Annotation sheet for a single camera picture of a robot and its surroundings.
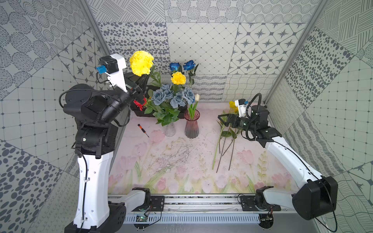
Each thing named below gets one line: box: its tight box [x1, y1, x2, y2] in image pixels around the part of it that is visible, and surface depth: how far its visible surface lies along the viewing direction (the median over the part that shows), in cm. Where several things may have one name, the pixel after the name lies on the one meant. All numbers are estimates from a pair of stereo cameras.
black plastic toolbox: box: [177, 103, 188, 119], surface depth 88 cm
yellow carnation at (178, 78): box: [170, 71, 187, 85], surface depth 68 cm
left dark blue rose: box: [169, 62, 181, 72], surface depth 79 cm
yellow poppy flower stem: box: [211, 125, 226, 170], surface depth 95 cm
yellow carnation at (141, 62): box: [129, 50, 155, 77], surface depth 39 cm
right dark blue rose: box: [183, 59, 200, 88], surface depth 81 cm
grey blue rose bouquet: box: [144, 83, 196, 127], surface depth 81 cm
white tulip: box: [187, 93, 201, 120], surface depth 88 cm
